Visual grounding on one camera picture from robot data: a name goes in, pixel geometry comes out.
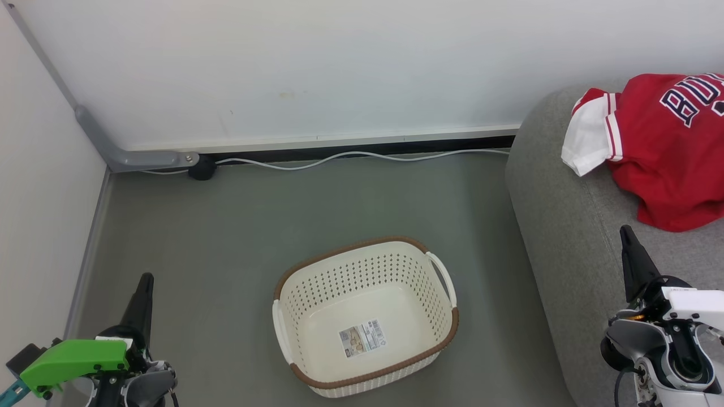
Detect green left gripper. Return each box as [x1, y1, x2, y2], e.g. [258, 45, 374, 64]
[20, 272, 155, 397]

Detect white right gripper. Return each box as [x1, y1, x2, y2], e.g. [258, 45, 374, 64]
[620, 225, 724, 334]

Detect red jersey white sleeves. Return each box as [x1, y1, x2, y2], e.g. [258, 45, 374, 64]
[561, 73, 724, 233]

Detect grey fabric sofa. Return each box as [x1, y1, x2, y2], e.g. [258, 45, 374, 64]
[505, 85, 724, 407]

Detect black round door stopper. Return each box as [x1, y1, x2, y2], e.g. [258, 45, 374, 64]
[188, 154, 218, 181]

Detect cream laundry basket brown rim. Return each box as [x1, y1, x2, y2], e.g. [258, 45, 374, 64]
[272, 236, 460, 399]

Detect paper label sticker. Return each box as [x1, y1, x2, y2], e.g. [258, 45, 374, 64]
[338, 319, 389, 358]

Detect grey angled cable conduit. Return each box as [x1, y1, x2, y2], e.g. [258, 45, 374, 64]
[74, 105, 200, 173]

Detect teal left camera connector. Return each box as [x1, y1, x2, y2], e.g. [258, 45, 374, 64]
[0, 380, 28, 403]

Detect white floor cable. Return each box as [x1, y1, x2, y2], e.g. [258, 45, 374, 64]
[141, 149, 511, 175]

